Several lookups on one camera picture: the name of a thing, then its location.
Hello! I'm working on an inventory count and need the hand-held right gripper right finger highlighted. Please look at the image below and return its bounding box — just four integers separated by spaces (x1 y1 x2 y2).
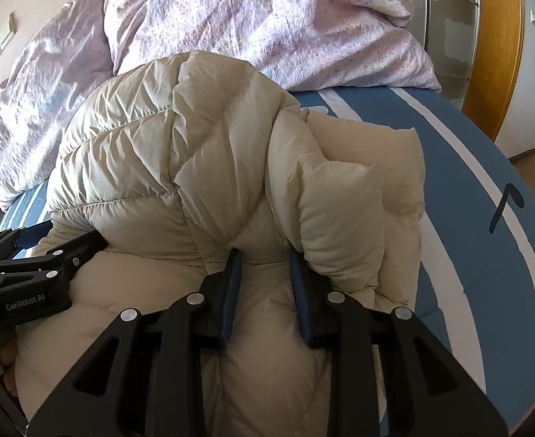
288 252 509 437

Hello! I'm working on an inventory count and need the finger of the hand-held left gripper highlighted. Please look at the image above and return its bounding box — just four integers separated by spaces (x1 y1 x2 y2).
0 228 28 268
0 230 110 284

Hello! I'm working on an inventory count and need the frosted glass door panel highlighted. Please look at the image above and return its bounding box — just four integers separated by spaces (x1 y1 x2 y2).
413 0 478 106

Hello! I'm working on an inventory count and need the lilac duvet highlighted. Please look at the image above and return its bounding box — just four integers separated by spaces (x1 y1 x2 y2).
104 0 443 94

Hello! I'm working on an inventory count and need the wooden door frame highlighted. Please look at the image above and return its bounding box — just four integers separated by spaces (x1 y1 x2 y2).
459 0 526 141

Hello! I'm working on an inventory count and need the lilac pillow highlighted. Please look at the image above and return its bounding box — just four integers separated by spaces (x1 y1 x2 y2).
0 0 114 212

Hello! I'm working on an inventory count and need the beige down jacket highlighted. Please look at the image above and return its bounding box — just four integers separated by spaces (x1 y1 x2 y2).
15 50 427 437

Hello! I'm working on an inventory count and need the white wall switch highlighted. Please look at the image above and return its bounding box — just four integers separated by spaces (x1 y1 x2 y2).
0 19 19 50

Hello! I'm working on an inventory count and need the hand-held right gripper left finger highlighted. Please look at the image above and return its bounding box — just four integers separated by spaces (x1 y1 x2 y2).
26 248 244 437

